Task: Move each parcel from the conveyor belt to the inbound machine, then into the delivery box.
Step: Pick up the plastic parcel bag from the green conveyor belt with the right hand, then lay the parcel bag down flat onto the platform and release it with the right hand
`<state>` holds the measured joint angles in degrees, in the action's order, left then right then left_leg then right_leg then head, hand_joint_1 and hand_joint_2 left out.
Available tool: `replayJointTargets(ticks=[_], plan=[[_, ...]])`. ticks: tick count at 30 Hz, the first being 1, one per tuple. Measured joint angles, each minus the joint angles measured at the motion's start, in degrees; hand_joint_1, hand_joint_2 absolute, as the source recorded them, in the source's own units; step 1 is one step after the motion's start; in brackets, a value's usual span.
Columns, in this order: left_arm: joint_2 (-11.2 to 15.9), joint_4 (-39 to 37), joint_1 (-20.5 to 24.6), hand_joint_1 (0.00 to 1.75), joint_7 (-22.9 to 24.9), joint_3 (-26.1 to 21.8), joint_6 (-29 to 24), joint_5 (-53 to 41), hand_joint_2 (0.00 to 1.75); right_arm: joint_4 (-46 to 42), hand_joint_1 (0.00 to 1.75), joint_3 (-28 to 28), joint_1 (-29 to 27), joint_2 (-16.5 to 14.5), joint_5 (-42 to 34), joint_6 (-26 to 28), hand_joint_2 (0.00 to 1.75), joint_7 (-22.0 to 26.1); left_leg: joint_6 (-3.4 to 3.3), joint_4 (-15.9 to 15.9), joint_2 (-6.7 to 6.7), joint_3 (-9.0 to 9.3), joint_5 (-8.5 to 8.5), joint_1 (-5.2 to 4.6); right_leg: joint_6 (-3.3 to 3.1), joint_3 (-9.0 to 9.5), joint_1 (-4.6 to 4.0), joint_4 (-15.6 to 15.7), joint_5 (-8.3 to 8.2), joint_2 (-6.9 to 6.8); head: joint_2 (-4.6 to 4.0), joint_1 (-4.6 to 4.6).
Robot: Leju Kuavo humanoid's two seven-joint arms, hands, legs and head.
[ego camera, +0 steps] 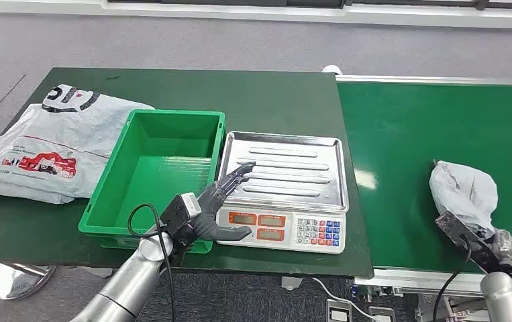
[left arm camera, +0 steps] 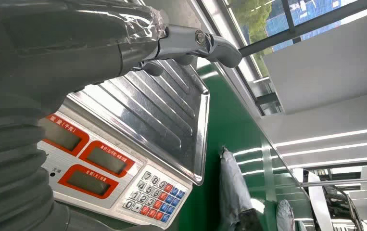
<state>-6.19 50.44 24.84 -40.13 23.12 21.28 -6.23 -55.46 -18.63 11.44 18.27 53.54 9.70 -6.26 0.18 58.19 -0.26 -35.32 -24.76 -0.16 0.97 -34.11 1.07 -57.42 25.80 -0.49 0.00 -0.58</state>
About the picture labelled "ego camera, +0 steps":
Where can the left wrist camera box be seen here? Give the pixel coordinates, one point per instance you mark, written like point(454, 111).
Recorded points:
point(179, 212)

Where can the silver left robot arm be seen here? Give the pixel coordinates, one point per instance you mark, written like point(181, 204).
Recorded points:
point(126, 284)

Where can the aluminium conveyor frame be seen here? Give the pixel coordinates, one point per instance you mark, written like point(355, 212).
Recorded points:
point(415, 280)

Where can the white scale with steel tray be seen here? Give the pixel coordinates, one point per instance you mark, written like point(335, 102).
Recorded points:
point(289, 173)

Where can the white conveyor roller cap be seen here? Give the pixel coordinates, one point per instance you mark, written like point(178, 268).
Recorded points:
point(331, 69)

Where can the green conveyor belt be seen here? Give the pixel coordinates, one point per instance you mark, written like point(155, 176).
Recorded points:
point(415, 155)

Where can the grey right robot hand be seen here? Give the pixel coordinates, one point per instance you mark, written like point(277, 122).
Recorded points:
point(507, 244)

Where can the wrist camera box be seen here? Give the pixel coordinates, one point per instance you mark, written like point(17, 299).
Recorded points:
point(460, 233)
point(179, 212)

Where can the green plastic bin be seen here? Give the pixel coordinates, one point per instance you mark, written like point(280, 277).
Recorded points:
point(158, 177)

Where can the plain grey parcel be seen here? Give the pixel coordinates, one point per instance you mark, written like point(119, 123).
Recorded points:
point(464, 195)

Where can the large white printed mail bag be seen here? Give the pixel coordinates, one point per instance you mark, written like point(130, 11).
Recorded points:
point(55, 142)

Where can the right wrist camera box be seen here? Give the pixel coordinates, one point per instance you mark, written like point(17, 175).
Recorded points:
point(460, 233)

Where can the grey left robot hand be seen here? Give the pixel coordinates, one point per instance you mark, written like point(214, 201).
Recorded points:
point(211, 209)

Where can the grey floor socket box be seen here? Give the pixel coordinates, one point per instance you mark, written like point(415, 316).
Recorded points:
point(338, 312)
point(381, 314)

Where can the white bracket under table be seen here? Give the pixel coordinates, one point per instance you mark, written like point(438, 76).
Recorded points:
point(291, 283)

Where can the chrome table base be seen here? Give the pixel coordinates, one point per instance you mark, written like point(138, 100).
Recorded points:
point(15, 280)

